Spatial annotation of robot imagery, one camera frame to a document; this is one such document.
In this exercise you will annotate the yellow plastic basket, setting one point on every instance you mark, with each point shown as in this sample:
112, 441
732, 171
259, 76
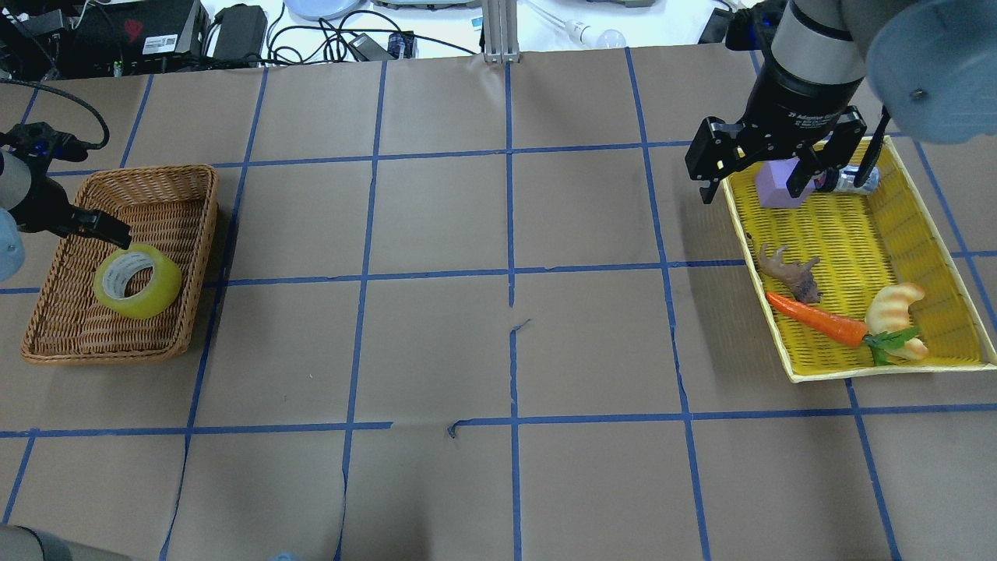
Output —
863, 243

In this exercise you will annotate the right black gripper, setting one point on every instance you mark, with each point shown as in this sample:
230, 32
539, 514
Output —
798, 100

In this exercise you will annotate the orange toy carrot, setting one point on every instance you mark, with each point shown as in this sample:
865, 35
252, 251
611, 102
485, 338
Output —
842, 329

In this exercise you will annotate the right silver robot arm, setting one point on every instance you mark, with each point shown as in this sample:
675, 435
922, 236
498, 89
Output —
836, 73

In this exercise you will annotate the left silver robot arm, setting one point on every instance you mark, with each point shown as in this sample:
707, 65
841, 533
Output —
21, 542

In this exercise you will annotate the black computer box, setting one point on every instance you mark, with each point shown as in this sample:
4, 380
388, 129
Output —
89, 39

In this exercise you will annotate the white light bulb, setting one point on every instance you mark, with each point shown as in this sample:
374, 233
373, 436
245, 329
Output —
592, 37

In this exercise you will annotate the light blue plate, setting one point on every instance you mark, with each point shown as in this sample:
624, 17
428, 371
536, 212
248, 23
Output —
316, 10

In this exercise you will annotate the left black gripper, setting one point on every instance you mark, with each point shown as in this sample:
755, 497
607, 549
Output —
40, 206

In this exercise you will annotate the purple cube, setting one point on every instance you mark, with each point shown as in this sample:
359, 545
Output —
771, 185

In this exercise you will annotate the aluminium frame post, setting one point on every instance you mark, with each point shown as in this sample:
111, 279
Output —
500, 31

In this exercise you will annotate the brown toy lion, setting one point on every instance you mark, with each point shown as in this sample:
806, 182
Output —
796, 276

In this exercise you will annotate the black power adapter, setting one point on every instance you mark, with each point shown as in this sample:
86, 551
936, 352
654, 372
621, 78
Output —
239, 37

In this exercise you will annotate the yellow toy banana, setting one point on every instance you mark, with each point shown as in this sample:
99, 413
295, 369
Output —
888, 319

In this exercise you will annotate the brown wicker basket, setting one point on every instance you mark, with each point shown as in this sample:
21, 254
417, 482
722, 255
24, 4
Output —
102, 305

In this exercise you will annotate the yellow tape roll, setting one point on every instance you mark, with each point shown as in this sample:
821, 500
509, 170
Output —
138, 283

